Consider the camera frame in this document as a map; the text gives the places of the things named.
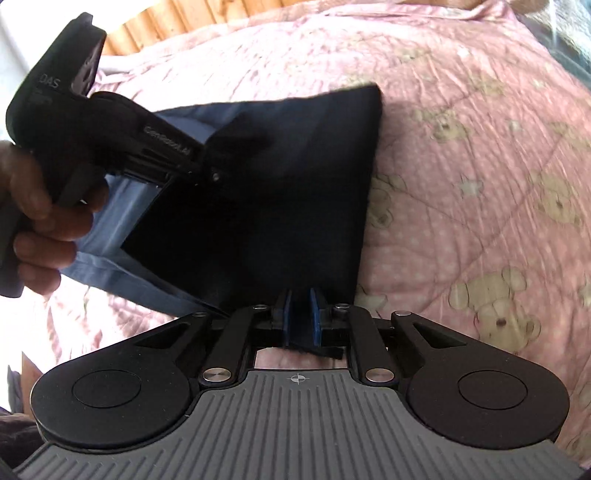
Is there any pink bear-print quilt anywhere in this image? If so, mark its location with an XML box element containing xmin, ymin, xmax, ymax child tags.
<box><xmin>45</xmin><ymin>0</ymin><xmax>591</xmax><ymax>462</ymax></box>

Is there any person's left hand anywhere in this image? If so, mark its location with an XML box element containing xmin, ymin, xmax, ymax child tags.
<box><xmin>1</xmin><ymin>141</ymin><xmax>109</xmax><ymax>296</ymax></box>

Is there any black garment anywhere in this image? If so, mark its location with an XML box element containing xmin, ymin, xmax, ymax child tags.
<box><xmin>120</xmin><ymin>82</ymin><xmax>385</xmax><ymax>361</ymax></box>

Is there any blue cloth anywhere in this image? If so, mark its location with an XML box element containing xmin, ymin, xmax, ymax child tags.
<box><xmin>65</xmin><ymin>103</ymin><xmax>254</xmax><ymax>316</ymax></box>

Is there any wooden headboard panel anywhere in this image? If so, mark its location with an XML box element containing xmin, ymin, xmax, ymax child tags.
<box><xmin>102</xmin><ymin>1</ymin><xmax>335</xmax><ymax>57</ymax></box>

